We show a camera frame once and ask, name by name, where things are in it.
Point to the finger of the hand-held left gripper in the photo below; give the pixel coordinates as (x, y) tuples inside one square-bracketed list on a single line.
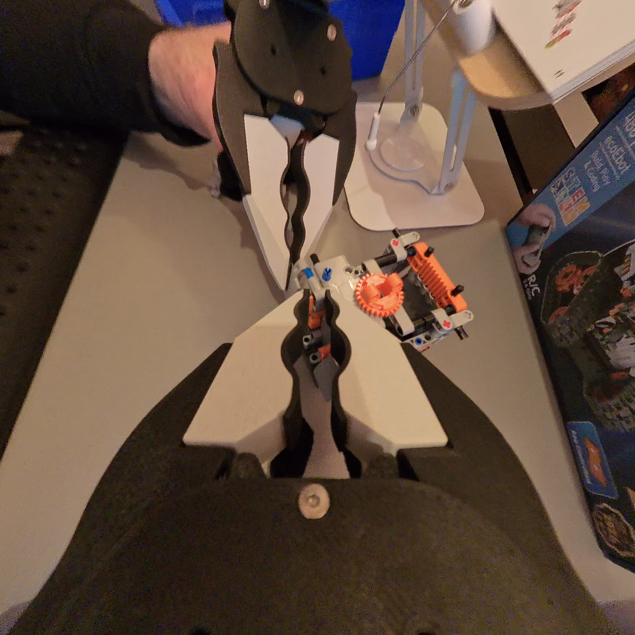
[(263, 163), (317, 173)]

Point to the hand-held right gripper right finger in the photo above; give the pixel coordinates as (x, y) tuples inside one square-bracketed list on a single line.
[(392, 397)]

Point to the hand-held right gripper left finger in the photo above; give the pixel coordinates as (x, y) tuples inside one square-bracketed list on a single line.
[(238, 397)]

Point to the blue plastic storage bin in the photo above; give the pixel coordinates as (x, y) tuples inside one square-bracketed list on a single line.
[(367, 34)]

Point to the grey orange toy brick model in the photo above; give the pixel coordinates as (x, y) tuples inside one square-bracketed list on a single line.
[(345, 278)]

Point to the person's left forearm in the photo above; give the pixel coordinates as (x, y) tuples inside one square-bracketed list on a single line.
[(74, 59)]

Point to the person's left hand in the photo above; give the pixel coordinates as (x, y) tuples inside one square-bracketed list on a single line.
[(183, 79)]

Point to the white metal board stand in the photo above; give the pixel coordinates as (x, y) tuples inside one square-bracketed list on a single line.
[(421, 203)]

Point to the blue toy kit box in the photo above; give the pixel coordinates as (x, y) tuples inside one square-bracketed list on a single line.
[(585, 347)]

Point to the printed task instruction sheet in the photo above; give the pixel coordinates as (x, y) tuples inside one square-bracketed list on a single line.
[(555, 49)]

